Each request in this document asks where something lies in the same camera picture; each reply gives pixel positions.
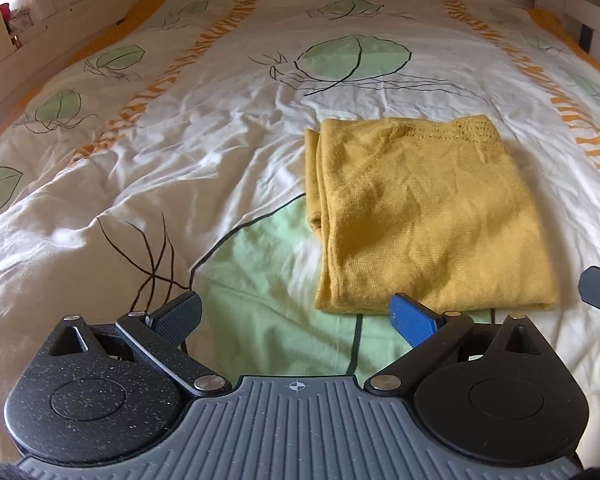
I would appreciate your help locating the white leaf-print duvet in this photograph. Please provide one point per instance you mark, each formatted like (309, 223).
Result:
(180, 160)

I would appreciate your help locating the mustard yellow knit sweater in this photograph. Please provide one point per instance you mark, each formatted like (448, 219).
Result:
(420, 210)

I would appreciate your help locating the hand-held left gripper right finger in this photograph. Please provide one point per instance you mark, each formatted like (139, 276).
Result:
(412, 316)

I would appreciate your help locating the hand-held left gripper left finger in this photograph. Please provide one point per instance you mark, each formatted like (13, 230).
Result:
(177, 316)

